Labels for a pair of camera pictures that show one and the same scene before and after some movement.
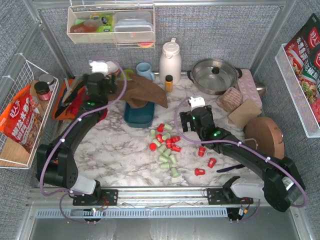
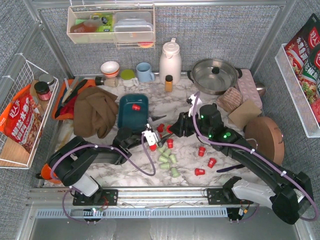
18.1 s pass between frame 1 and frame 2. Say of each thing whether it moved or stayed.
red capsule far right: stayed
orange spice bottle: stayed
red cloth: moved
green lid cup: stayed
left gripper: moved
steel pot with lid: stayed
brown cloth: moved
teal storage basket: moved
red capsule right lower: stayed
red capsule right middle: stayed
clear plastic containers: stayed
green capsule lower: stayed
